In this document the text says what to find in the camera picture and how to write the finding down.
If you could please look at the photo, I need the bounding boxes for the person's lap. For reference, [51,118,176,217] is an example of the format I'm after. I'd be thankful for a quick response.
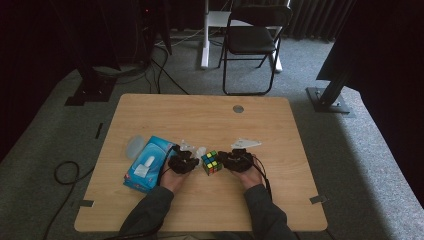
[163,232,218,240]

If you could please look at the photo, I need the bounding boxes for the person's left hand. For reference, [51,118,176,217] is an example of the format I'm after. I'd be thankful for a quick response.
[159,159,191,194]

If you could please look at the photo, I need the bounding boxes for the translucent plastic lid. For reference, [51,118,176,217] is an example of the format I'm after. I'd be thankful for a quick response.
[125,134,146,160]

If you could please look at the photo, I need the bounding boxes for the multicoloured puzzle cube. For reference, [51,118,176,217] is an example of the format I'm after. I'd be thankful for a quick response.
[200,150,224,177]

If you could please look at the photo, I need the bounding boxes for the black stand with metal base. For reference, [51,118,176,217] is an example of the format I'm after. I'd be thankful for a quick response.
[305,64,356,118]

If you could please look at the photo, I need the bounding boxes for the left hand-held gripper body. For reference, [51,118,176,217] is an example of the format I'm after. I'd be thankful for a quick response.
[168,139,198,174]

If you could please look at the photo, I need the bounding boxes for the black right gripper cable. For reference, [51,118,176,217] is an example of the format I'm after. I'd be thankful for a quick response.
[249,155,273,202]

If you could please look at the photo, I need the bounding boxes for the white desk frame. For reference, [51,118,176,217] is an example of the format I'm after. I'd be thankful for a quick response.
[199,0,284,74]

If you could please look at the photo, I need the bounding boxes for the black folding chair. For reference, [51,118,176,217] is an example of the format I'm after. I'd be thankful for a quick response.
[218,3,294,97]

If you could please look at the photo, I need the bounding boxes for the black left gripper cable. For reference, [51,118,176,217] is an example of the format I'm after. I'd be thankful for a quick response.
[41,146,176,240]

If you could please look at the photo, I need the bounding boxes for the dark pleated curtain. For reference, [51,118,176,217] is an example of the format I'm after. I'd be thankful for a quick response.
[286,0,356,43]

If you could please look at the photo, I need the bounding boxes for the black stand with square base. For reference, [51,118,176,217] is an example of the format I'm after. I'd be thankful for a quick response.
[64,0,123,107]

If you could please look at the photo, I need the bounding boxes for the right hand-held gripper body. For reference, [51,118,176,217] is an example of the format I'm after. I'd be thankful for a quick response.
[229,138,263,173]

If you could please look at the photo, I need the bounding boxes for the white wet wipe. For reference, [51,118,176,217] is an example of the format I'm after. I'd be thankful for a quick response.
[194,146,208,165]

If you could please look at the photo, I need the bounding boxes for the blue wet wipes pack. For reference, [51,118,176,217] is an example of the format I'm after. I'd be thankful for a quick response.
[123,134,178,195]

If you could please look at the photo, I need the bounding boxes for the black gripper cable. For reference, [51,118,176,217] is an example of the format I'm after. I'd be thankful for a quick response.
[249,155,273,202]
[41,146,176,240]

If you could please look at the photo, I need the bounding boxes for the white floor cable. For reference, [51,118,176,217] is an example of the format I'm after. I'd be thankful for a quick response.
[154,28,205,48]

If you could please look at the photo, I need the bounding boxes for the person's right hand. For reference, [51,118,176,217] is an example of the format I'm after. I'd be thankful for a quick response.
[233,164,268,191]

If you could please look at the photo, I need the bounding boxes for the black floor cables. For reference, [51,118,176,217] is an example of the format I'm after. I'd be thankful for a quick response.
[144,41,190,95]

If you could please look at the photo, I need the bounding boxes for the black equipment rack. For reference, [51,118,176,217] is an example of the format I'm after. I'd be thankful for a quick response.
[131,0,173,66]

